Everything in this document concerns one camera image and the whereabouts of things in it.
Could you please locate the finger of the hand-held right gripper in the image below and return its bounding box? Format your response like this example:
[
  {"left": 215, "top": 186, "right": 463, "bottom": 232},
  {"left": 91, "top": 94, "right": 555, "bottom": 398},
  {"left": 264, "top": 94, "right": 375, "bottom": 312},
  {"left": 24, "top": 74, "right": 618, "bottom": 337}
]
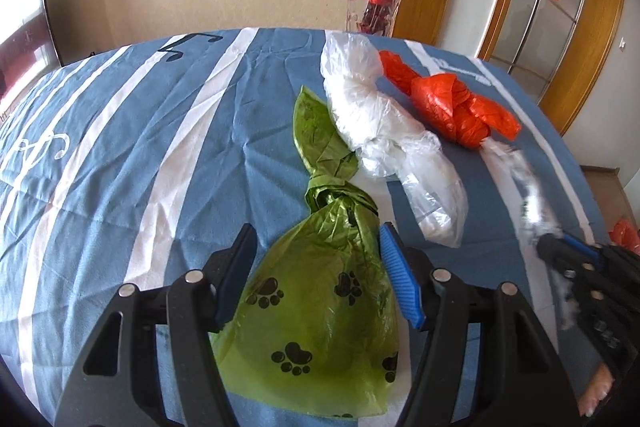
[
  {"left": 536, "top": 239, "right": 626, "bottom": 360},
  {"left": 552, "top": 234, "right": 640, "bottom": 288}
]

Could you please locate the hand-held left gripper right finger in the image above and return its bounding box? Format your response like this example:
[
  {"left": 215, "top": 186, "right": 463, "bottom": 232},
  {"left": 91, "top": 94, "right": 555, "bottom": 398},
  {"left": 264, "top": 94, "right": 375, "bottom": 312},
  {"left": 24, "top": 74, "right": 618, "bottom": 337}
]
[{"left": 378, "top": 222, "right": 581, "bottom": 427}]

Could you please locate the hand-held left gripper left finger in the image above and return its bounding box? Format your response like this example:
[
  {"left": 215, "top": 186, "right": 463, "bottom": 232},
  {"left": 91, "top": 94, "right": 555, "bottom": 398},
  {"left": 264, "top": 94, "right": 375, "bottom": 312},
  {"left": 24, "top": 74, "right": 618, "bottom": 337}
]
[{"left": 52, "top": 223, "right": 258, "bottom": 427}]

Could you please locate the red plastic bin liner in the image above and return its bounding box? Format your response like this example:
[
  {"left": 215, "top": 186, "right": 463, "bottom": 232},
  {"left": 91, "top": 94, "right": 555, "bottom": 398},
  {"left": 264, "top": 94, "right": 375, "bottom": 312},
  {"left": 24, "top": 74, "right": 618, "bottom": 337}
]
[{"left": 610, "top": 219, "right": 640, "bottom": 256}]

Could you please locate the clear plastic film strip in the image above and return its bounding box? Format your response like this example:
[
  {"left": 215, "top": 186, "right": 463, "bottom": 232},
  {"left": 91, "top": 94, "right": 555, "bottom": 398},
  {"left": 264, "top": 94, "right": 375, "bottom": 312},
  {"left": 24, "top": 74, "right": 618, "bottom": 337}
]
[{"left": 482, "top": 139, "right": 576, "bottom": 333}]

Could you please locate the green paw print bag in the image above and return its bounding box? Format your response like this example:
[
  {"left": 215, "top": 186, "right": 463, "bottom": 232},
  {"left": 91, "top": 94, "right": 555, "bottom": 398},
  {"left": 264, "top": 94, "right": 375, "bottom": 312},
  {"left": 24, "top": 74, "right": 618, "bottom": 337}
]
[{"left": 210, "top": 86, "right": 401, "bottom": 420}]

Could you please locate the person's right hand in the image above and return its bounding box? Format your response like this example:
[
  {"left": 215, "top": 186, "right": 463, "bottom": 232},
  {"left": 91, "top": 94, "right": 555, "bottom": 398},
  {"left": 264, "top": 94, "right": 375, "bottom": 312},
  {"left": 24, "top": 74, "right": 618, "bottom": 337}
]
[{"left": 579, "top": 364, "right": 617, "bottom": 418}]

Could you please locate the blue white striped tablecloth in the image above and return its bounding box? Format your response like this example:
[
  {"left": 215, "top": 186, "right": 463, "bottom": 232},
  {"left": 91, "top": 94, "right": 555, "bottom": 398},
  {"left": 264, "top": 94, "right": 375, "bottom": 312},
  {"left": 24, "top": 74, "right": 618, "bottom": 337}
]
[{"left": 0, "top": 27, "right": 616, "bottom": 427}]

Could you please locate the clear knotted plastic bag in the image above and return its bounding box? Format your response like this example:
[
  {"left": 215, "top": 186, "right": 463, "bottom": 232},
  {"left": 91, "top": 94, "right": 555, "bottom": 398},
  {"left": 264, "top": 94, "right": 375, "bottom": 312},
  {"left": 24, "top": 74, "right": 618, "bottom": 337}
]
[{"left": 320, "top": 32, "right": 469, "bottom": 249}]

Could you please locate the orange plastic bag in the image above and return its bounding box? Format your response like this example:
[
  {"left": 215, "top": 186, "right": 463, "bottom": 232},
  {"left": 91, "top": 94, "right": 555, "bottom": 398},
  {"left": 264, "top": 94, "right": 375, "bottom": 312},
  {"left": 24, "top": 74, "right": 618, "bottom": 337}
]
[{"left": 378, "top": 49, "right": 522, "bottom": 151}]

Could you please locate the black flat screen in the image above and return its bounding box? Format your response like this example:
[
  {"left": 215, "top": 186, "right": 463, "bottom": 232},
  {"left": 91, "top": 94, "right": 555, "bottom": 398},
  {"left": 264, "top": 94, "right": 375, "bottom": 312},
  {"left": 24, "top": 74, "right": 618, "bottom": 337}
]
[{"left": 0, "top": 0, "right": 63, "bottom": 118}]

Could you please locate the wooden door frame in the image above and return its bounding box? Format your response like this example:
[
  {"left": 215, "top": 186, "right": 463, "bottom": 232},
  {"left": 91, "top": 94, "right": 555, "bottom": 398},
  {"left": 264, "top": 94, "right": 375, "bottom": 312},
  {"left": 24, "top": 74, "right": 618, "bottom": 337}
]
[{"left": 392, "top": 0, "right": 628, "bottom": 138}]

